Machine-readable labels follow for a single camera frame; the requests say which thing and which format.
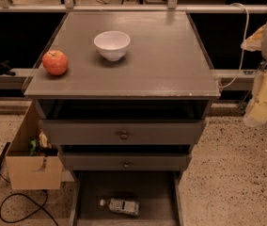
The bottom grey drawer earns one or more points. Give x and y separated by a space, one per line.
156 192

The metal rail frame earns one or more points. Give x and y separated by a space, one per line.
170 23

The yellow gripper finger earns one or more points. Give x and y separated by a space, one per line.
256 110
253 43

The grey drawer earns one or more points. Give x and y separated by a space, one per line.
125 161
156 192
114 133

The middle grey drawer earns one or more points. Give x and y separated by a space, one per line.
125 161

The clear plastic water bottle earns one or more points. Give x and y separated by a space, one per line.
121 206

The items inside cardboard box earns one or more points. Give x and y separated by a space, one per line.
39 146

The top grey drawer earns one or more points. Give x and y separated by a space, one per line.
114 133

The white ceramic bowl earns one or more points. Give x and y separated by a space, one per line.
112 45

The red apple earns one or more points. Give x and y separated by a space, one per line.
55 62

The grey drawer cabinet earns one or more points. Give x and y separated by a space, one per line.
95 89

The cardboard box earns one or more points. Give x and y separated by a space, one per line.
28 171

